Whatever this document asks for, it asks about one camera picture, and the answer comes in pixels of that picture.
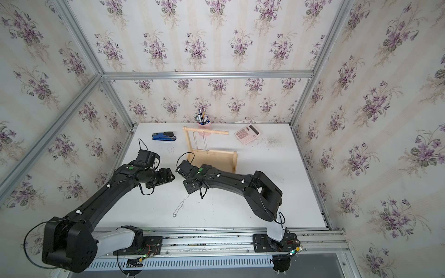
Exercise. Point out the pink pen cup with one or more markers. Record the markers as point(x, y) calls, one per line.
point(202, 119)

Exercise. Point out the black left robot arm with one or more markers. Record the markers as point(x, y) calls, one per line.
point(68, 242)

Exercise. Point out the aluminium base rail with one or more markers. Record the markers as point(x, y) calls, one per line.
point(237, 248)

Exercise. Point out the pink calculator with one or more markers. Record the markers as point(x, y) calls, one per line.
point(248, 134)

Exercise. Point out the wooden jewelry display stand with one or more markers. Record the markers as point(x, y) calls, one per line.
point(223, 160)

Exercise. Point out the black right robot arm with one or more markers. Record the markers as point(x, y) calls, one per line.
point(262, 195)

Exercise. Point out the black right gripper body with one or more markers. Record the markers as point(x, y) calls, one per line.
point(188, 185)

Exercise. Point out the blue stapler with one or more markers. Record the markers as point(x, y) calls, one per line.
point(164, 136)

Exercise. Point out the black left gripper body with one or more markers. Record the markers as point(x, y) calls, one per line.
point(162, 176)

